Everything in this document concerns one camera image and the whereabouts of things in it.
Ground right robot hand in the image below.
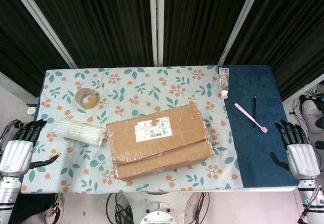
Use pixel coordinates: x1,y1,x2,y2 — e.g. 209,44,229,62
269,119,321,181

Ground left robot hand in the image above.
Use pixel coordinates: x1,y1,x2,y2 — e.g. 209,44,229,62
0,119,60,178

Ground brown cardboard box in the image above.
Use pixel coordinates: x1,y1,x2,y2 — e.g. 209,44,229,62
105,102,216,182

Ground grey round robot base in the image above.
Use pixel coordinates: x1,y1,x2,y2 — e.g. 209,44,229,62
139,201,185,224

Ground grey chair base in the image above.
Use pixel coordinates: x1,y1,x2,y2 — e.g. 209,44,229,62
0,119,25,145

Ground black trousers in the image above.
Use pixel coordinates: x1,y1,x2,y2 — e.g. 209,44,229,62
9,193,58,224

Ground black and white sneaker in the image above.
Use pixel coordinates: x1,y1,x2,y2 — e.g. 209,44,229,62
42,193,64,219

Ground pink toothbrush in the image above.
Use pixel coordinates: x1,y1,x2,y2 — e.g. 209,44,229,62
234,103,268,134

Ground bundle of white straws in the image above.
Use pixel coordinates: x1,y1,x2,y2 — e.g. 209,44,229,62
51,118,108,147

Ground blue cloth mat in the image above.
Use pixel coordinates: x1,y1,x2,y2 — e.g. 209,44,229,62
219,65,300,189

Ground yellow packing tape roll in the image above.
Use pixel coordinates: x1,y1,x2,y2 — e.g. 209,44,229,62
74,87,100,110

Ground floral toothpaste tube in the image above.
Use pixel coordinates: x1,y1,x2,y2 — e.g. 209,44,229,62
218,67,230,100

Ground floral leaf print tablecloth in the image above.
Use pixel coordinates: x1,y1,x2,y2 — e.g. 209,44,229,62
20,66,245,195

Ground tangled floor cables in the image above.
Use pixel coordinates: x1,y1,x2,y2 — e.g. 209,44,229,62
290,86,324,116

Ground black cable bundle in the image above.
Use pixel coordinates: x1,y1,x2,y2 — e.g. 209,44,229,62
191,191,211,224
105,192,134,224

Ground white frame post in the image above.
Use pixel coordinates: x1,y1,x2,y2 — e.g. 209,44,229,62
148,0,166,67
10,0,78,69
217,0,264,66

